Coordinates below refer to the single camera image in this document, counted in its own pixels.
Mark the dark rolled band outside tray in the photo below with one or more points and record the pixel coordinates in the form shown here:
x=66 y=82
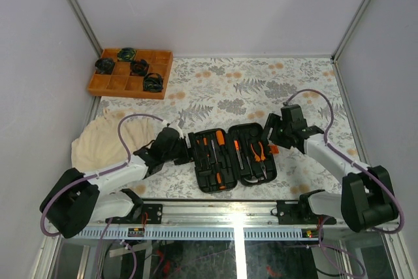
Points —
x=104 y=66

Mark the black plastic tool case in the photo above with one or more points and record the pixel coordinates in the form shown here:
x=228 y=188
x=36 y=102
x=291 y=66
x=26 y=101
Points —
x=206 y=175

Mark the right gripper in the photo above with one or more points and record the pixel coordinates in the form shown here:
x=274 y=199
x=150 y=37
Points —
x=272 y=121

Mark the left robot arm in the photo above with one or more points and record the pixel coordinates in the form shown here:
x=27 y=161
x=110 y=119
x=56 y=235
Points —
x=80 y=198

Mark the floral table cloth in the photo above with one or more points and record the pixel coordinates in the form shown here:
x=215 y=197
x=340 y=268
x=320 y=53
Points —
x=209 y=93

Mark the large black orange screwdriver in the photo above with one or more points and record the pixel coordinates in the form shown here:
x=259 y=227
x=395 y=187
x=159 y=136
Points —
x=219 y=178

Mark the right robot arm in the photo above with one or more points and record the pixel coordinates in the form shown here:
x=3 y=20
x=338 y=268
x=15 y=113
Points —
x=366 y=200

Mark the dark rolled band centre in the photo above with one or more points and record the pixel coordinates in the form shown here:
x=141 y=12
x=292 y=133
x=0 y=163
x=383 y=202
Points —
x=139 y=67

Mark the small black orange screwdriver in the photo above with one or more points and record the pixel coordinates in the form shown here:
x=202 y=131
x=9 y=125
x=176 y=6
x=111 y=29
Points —
x=206 y=148

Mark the steel claw hammer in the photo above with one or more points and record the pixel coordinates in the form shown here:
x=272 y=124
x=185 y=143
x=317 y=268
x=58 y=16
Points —
x=255 y=172

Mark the cream cloth bag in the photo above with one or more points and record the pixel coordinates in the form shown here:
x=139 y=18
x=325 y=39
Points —
x=99 y=145

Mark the dark rolled fabric band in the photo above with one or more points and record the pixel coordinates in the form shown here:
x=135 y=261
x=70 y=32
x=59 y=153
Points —
x=153 y=83

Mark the wooden compartment tray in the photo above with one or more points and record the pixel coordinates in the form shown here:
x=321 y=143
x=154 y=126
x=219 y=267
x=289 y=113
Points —
x=122 y=84

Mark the precision screwdriver orange black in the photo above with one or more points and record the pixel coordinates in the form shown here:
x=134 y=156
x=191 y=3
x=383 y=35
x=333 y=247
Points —
x=198 y=152

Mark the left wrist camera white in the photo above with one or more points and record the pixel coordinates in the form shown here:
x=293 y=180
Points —
x=176 y=124

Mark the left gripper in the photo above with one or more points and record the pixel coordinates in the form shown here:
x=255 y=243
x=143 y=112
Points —
x=183 y=141

